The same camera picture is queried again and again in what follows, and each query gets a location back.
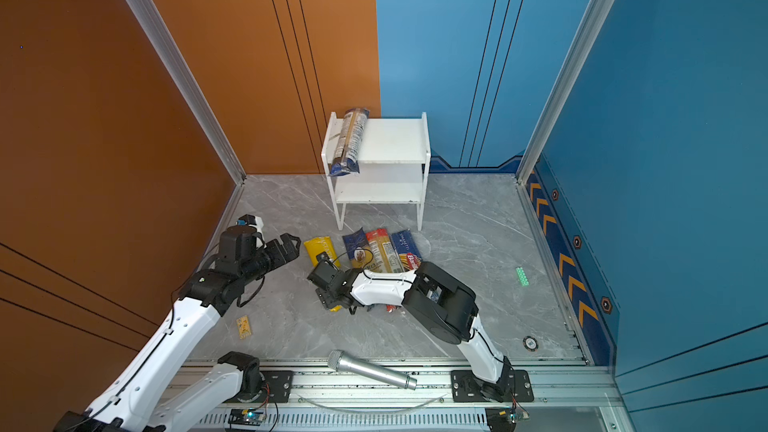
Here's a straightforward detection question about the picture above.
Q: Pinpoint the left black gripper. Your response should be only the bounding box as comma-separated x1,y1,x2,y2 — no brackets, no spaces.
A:
241,232,301,288

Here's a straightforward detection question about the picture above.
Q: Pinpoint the yellow Pastatime spaghetti bag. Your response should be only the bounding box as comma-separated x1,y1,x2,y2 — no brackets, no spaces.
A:
303,236,344,313

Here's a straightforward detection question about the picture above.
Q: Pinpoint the blue Ankara spaghetti bag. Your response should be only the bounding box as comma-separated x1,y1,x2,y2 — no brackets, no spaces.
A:
342,228,375,271

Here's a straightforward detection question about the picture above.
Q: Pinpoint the red-ended clear spaghetti bag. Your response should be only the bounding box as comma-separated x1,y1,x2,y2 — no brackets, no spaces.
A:
366,228,404,298

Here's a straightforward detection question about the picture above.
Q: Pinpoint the clear labelled spaghetti bag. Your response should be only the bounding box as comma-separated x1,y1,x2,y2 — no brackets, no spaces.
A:
330,108,370,177

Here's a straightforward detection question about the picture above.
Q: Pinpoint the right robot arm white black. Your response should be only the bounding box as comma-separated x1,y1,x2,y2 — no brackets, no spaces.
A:
308,260,514,402

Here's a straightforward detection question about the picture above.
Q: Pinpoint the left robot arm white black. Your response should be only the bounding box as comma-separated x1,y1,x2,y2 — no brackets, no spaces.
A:
54,225,301,431

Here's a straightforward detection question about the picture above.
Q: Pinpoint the white two-tier metal shelf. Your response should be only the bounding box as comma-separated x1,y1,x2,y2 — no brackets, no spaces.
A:
321,113,431,230

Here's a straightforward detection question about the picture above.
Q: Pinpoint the silver microphone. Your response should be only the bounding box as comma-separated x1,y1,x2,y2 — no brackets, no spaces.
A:
327,350,418,390

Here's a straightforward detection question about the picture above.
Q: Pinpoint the blue Barilla spaghetti box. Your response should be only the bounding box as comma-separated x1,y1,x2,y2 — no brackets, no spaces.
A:
390,230,422,271

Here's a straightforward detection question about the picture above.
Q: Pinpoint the small yellow card box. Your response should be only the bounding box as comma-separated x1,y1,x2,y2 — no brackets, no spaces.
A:
236,316,252,340

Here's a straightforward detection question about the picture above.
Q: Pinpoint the left green circuit board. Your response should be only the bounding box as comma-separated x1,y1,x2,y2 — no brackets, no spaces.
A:
227,408,267,428

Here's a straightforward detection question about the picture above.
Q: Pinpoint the green circuit board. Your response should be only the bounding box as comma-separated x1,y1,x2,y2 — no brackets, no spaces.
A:
485,408,530,432
227,408,267,428

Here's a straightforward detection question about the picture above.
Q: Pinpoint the green toy brick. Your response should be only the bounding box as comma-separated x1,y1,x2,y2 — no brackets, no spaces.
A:
515,267,530,287

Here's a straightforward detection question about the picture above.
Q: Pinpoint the small round floor disc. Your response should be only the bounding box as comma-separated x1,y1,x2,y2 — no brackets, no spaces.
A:
523,336,539,352

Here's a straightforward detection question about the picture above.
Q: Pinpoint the right green circuit board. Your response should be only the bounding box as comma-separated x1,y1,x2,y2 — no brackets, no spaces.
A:
485,408,530,432

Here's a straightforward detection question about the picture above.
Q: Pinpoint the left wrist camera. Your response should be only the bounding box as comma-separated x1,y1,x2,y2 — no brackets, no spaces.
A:
236,214,264,248

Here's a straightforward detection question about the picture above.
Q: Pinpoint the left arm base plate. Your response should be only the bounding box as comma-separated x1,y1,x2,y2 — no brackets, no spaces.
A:
224,370,294,405

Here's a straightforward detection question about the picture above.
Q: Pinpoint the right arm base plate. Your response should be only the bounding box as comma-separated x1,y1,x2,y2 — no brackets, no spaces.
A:
450,370,535,403

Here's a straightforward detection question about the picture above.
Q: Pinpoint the aluminium front rail frame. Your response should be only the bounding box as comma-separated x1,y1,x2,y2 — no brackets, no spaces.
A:
193,359,634,431

